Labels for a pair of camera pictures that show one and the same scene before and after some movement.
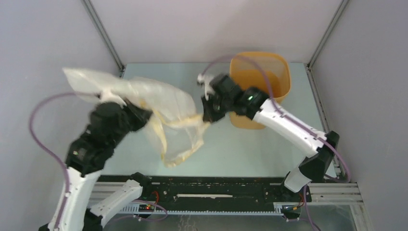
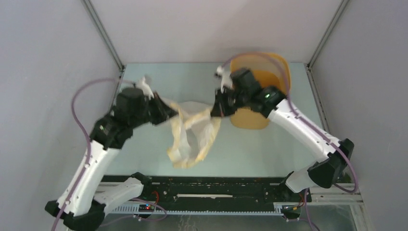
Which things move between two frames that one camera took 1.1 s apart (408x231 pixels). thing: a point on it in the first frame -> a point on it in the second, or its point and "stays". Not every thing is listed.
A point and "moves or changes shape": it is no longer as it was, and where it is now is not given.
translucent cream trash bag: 179,129 moves or changes shape
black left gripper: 143,114 -> 164,112
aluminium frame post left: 104,34 stays
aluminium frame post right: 326,34 stays
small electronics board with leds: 147,208 stays
